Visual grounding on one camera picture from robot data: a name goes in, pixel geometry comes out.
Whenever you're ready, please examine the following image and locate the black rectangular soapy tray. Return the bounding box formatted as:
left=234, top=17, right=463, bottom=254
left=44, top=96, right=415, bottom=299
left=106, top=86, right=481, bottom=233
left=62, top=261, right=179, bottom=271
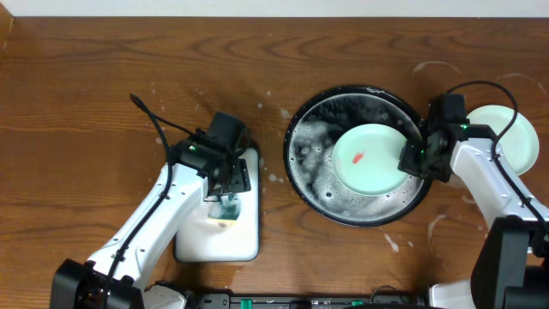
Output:
left=173, top=148, right=260, bottom=263

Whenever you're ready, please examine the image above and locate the green yellow sponge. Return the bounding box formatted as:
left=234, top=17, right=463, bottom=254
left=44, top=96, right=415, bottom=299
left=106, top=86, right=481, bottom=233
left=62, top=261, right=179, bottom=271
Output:
left=207, top=194, right=241, bottom=227

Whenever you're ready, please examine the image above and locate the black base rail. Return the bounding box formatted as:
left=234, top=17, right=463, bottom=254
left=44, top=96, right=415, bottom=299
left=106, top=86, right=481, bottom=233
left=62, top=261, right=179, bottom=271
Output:
left=185, top=293, right=428, bottom=309

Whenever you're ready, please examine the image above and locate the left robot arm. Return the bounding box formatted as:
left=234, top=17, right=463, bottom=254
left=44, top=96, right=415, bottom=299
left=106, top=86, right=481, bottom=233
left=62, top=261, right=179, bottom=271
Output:
left=50, top=148, right=260, bottom=308

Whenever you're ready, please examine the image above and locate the mint green plate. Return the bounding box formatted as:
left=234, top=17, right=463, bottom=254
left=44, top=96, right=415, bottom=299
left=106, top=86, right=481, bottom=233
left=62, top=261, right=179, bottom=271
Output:
left=467, top=105, right=540, bottom=175
left=332, top=124, right=407, bottom=196

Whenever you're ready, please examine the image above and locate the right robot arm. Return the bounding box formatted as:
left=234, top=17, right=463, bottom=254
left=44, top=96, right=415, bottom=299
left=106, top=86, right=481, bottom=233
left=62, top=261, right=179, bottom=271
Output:
left=398, top=124, right=548, bottom=308

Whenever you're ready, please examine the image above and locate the black round tray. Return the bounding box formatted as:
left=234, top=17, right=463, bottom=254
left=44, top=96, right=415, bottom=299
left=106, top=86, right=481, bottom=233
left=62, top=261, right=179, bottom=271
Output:
left=283, top=85, right=431, bottom=227

